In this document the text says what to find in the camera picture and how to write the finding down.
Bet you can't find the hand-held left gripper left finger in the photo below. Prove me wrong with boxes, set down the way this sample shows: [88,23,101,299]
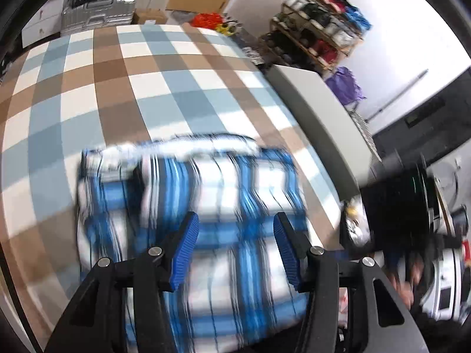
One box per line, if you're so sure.
[44,211,200,353]

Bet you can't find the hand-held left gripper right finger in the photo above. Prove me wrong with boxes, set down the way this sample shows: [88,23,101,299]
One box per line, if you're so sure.
[273,212,429,353]

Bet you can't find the blue plaid shirt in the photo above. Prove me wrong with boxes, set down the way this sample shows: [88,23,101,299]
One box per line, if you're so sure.
[75,134,314,351]

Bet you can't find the person's right hand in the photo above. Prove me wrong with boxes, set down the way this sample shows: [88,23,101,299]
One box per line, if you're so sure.
[388,258,428,310]

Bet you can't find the clear plastic bag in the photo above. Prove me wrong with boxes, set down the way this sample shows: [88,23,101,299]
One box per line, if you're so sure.
[340,198,373,248]

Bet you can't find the metal rod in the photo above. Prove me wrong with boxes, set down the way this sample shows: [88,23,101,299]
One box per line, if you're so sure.
[366,69,429,123]

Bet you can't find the grey box table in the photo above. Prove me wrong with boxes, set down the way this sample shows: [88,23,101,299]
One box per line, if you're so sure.
[264,64,384,189]

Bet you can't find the purple bag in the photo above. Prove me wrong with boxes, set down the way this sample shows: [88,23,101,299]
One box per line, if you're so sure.
[325,66,367,106]

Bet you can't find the wooden shoe rack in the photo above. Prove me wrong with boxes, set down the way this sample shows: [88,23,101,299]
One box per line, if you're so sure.
[270,0,373,73]

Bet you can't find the bed with checked sheet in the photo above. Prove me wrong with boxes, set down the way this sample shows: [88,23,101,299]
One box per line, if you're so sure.
[0,24,364,353]

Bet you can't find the rows of shoes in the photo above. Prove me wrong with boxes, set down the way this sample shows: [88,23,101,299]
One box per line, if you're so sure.
[272,0,372,67]

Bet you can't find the orange bag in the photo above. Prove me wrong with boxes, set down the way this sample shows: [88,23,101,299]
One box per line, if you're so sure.
[191,12,226,32]

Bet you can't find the small cardboard box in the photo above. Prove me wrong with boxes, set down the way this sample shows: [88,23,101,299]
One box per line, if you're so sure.
[132,9,169,26]

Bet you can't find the silver suitcase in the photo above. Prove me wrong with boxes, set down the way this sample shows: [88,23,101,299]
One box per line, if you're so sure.
[60,0,135,36]

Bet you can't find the white desk with drawers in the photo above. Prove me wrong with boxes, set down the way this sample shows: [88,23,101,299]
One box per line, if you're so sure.
[20,0,73,49]

